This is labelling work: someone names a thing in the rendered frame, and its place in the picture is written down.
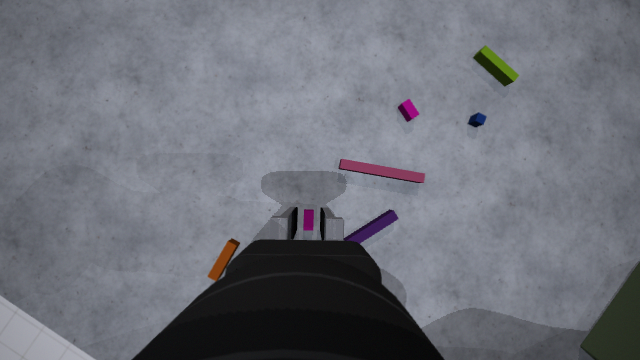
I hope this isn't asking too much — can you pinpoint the pink rod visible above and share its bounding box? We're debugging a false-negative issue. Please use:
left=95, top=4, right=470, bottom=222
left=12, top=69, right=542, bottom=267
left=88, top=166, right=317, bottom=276
left=339, top=159, right=425, bottom=183

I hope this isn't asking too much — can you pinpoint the magenta rod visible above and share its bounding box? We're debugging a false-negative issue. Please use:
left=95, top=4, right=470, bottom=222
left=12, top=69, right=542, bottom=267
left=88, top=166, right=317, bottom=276
left=303, top=209, right=314, bottom=231
left=398, top=99, right=419, bottom=122

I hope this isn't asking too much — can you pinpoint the small blue cube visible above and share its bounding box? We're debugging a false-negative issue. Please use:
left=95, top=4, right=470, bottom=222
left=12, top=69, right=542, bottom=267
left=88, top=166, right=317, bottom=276
left=468, top=113, right=487, bottom=127

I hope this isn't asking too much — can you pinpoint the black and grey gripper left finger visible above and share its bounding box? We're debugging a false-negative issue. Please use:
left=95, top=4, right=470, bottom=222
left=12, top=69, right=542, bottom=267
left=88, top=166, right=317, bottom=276
left=269, top=207, right=298, bottom=240

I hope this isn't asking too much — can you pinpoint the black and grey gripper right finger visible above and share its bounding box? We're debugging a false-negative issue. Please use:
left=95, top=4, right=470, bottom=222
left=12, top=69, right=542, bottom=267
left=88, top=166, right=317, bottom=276
left=320, top=207, right=344, bottom=241

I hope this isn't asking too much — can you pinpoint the lime green rectangular bar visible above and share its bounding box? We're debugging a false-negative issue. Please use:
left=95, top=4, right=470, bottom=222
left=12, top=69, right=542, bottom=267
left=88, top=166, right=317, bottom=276
left=473, top=46, right=518, bottom=86

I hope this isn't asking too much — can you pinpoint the orange rod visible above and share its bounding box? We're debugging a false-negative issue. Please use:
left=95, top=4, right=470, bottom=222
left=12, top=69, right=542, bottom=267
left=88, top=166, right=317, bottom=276
left=207, top=238, right=240, bottom=281

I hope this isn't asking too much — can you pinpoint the purple rod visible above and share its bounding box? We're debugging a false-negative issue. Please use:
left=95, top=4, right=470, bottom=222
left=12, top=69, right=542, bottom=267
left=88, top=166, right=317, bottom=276
left=344, top=210, right=399, bottom=244

